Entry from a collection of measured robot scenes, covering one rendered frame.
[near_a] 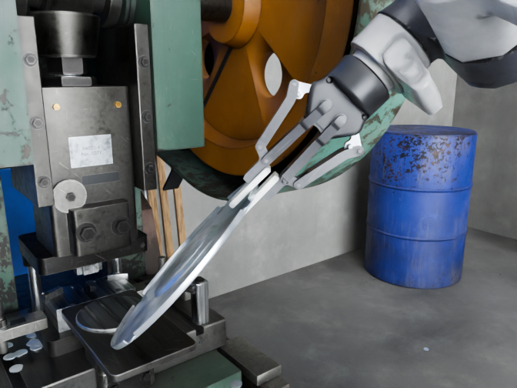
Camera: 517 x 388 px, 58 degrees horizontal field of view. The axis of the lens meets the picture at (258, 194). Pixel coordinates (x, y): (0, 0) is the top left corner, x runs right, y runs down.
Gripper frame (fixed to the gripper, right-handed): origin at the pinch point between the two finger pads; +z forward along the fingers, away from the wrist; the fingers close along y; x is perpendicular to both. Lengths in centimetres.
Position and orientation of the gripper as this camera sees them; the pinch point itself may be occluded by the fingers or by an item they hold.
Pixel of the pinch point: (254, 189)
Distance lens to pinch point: 61.1
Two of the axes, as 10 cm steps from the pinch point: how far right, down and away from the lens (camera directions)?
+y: -7.2, -6.8, -1.5
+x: -0.2, 2.4, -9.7
